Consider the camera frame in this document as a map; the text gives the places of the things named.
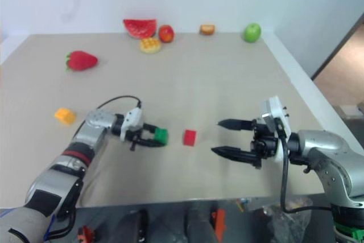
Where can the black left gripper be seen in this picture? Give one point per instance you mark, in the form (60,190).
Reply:
(139,134)

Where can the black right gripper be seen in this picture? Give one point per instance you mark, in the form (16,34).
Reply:
(266,142)

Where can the green cube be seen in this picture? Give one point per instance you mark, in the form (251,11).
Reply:
(161,136)

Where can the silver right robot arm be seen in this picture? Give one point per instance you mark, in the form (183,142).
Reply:
(327,152)

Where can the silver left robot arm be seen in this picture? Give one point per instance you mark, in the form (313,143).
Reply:
(85,137)

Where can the red cube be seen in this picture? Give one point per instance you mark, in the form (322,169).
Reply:
(189,137)

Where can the orange plastic part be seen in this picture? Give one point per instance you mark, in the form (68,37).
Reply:
(219,223)
(86,234)

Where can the yellow orange cube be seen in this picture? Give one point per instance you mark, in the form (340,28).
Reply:
(65,116)

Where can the yellow toy waffle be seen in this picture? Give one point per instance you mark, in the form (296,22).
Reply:
(150,45)

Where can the clear plastic bag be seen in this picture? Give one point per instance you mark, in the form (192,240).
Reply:
(287,223)

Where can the red toy strawberry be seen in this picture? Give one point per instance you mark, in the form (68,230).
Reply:
(81,61)

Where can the red toy apple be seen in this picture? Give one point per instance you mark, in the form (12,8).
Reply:
(166,33)

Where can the green toy apple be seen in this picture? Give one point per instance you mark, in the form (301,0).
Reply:
(252,33)

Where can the toy watermelon slice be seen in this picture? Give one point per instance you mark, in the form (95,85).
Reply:
(139,28)

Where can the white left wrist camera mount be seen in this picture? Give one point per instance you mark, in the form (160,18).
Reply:
(133,119)

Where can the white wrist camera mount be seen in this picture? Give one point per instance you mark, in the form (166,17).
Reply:
(277,110)
(133,119)

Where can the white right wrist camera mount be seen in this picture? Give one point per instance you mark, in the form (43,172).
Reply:
(277,110)

